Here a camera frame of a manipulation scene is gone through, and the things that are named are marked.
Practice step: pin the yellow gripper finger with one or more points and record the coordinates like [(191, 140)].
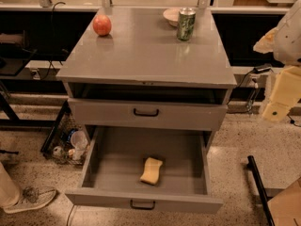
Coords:
[(285, 94)]

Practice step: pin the yellow sponge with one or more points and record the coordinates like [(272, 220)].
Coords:
[(151, 171)]

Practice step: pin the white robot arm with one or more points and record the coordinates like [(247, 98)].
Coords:
[(284, 41)]

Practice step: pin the grey drawer cabinet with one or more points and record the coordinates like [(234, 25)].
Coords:
[(142, 61)]

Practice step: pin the closed grey top drawer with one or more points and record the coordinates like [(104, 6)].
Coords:
[(172, 115)]

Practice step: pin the open grey middle drawer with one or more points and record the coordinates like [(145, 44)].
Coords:
[(115, 163)]

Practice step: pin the black metal chair leg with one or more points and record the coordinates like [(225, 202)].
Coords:
[(260, 187)]

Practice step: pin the brown cardboard box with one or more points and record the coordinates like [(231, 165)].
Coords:
[(285, 207)]

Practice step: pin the green soda can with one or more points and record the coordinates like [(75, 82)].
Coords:
[(186, 21)]

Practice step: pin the white bowl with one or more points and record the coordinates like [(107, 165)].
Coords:
[(172, 16)]

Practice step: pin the red apple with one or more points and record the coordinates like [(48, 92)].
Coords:
[(101, 25)]

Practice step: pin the clear plastic cup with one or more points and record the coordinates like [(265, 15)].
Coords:
[(79, 140)]

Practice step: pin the grey sneaker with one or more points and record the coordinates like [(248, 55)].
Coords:
[(32, 198)]

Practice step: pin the beige trouser leg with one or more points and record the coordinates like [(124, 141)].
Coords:
[(10, 192)]

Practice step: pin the black top drawer handle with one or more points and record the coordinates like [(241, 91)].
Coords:
[(146, 114)]

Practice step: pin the black drawer handle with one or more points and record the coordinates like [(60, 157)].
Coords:
[(146, 114), (142, 205)]

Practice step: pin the black middle drawer handle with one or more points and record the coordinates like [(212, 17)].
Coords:
[(142, 205)]

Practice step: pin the wire basket with trash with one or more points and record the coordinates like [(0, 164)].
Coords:
[(57, 146)]

